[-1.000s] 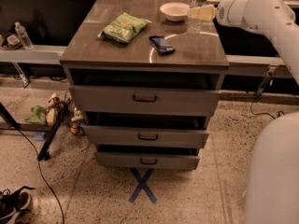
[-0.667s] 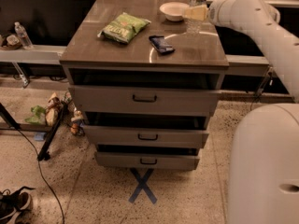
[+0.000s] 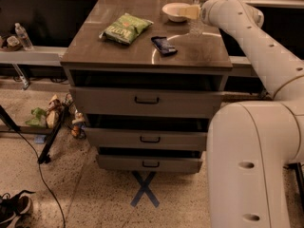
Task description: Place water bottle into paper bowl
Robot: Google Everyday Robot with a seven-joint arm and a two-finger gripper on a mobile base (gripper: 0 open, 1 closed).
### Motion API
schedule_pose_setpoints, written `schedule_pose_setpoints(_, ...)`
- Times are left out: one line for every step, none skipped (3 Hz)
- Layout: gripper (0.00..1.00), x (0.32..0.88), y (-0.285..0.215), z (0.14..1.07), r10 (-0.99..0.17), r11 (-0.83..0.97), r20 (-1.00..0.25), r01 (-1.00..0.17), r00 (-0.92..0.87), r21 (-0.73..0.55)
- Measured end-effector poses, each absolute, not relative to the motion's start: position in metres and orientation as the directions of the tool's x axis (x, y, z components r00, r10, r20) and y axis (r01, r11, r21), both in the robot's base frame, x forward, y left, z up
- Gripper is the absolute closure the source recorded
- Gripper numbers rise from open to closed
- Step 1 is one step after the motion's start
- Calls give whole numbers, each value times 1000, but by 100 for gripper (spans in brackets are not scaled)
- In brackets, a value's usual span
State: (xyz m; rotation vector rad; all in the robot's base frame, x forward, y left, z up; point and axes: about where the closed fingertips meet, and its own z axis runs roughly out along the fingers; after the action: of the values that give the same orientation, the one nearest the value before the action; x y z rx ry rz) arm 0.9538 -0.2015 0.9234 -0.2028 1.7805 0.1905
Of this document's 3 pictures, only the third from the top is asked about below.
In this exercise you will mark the small water bottle on shelf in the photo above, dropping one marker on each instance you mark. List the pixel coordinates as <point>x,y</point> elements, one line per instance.
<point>23,37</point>

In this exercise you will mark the green chip bag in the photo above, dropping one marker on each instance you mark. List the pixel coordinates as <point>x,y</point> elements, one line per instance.
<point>126,29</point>

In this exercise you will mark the clear plastic water bottle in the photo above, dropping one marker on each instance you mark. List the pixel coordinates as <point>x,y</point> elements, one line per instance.
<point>197,26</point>

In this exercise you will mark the black sneaker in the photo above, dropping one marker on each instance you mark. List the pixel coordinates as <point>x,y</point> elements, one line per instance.
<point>12,208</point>

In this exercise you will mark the blue tape cross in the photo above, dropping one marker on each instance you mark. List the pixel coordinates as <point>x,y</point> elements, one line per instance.
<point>144,189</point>

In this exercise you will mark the round object on shelf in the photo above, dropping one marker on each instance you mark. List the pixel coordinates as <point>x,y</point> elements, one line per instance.
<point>13,41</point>

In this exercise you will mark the middle grey drawer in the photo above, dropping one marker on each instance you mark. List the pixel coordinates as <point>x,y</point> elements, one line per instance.
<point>141,139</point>

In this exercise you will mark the bottom grey drawer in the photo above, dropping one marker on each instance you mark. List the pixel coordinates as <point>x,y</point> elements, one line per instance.
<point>154,164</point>

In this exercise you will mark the grey drawer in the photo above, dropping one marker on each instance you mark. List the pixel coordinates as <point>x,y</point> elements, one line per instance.
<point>154,164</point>
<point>141,139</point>
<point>146,102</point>

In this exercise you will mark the black stand right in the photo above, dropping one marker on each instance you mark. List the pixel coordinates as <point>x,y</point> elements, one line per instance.
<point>300,181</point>

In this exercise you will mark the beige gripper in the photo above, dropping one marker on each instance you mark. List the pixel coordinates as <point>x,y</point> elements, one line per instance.
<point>205,12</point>

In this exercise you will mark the brown stuffed toy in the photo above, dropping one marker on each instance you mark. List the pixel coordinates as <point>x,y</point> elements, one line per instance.
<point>54,110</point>

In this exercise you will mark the white paper bowl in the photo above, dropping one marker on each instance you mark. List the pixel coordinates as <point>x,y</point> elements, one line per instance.
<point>172,10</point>

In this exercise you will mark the small figurine toy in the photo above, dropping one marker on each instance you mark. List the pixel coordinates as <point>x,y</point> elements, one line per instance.
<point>78,126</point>

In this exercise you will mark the dark blue snack packet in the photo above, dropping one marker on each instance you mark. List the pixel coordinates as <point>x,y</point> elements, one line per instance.
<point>163,46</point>

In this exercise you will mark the green crumpled bag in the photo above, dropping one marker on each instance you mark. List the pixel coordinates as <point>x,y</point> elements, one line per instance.
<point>38,118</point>

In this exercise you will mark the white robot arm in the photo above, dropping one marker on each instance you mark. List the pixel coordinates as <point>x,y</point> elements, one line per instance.
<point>249,143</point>

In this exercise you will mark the black tripod leg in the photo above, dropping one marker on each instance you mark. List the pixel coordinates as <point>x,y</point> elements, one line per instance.
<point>44,156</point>

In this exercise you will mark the top grey drawer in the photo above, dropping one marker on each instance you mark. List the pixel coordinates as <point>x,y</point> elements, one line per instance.
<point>146,102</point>

